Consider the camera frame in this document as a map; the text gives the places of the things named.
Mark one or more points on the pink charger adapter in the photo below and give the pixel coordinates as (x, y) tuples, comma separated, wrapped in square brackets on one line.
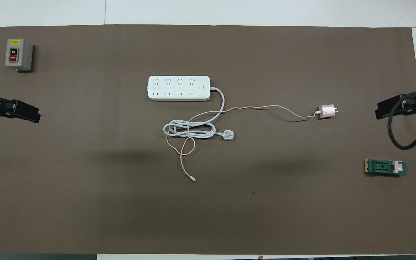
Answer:
[(326, 112)]

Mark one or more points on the white power strip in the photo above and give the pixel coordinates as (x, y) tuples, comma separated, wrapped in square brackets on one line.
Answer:
[(179, 88)]

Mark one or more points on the brown table mat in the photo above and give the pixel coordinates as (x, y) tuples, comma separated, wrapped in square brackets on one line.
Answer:
[(265, 216)]

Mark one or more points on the grey on-off switch box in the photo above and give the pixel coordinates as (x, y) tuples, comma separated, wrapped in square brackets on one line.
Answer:
[(18, 54)]

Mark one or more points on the green knife switch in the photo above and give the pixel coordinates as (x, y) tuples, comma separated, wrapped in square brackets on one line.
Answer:
[(381, 167)]

